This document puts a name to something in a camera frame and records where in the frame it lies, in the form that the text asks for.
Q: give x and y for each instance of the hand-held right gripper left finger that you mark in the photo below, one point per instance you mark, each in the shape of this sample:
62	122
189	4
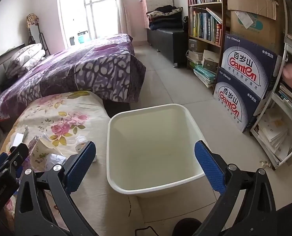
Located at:
80	167

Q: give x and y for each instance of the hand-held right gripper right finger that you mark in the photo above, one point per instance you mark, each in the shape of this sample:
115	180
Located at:
210	167

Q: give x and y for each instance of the floral paper cup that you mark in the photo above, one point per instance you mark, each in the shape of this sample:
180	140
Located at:
41	152

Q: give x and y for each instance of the white plastic bin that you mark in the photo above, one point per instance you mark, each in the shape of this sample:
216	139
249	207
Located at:
148	140

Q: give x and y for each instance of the small white box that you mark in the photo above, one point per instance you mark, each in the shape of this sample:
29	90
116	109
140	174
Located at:
18	140

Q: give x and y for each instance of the purple snack packet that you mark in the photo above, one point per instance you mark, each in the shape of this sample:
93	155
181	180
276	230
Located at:
32	141

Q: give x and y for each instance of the white tissue wad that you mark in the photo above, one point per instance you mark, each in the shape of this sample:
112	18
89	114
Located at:
81	140

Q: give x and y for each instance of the person's black shoe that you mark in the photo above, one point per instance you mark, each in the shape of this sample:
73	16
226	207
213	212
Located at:
186	227

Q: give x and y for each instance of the blue water carton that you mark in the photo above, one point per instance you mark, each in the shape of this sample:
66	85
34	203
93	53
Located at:
249	66
234	103

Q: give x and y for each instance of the stack of white booklets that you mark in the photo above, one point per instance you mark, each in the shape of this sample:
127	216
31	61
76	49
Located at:
274	135

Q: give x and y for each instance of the white purple patterned pillow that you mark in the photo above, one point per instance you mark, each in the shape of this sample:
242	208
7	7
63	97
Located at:
28	51
25	65

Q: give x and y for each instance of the stack of teal booklets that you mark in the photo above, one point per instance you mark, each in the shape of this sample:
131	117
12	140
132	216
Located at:
205	76

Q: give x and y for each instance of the dark bed headboard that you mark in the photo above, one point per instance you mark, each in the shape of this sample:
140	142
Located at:
1	56

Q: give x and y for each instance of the person's dark trouser leg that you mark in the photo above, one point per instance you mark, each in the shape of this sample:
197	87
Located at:
291	221

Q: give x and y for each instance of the purple patterned blanket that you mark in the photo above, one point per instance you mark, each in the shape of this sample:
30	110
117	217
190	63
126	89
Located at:
74	66

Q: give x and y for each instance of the row of thin books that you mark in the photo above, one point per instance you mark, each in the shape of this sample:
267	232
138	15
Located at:
291	98

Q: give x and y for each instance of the white cardboard box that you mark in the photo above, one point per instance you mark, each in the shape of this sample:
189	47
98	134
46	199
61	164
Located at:
211	60

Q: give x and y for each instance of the stack of papers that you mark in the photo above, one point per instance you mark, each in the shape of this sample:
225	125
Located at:
194	57

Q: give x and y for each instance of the black metal stand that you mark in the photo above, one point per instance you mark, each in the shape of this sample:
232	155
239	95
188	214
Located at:
41	38

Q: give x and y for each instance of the small black object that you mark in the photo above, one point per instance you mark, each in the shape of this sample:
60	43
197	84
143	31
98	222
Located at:
71	40

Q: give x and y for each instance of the grey box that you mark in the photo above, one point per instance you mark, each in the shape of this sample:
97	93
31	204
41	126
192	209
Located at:
196	45

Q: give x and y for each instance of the teal box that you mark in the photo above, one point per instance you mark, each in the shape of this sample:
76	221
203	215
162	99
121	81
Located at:
82	36

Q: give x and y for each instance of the black storage bench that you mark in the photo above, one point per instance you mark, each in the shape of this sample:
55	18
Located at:
165	43

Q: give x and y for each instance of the plaid cloth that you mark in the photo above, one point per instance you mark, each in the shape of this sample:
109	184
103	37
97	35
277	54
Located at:
32	19

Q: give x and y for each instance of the large brown cardboard box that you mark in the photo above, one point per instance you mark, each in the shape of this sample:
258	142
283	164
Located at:
254	29

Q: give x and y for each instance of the black bag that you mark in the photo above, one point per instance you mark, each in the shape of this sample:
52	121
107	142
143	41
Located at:
185	24

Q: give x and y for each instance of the wooden bookshelf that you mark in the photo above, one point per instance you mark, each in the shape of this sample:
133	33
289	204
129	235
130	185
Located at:
223	14

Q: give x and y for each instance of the white metal rack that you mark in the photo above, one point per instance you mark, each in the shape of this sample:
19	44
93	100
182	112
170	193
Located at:
282	29

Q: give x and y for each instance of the pile of folded clothes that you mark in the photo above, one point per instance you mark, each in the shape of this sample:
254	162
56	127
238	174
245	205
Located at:
164	17

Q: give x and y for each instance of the window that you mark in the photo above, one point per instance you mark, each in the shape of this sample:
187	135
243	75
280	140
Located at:
87	5

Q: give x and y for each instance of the pale pink curtain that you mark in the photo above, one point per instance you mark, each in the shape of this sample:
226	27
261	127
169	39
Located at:
123	9

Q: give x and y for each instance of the pink storage box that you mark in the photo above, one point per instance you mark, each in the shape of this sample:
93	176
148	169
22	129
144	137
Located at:
158	3

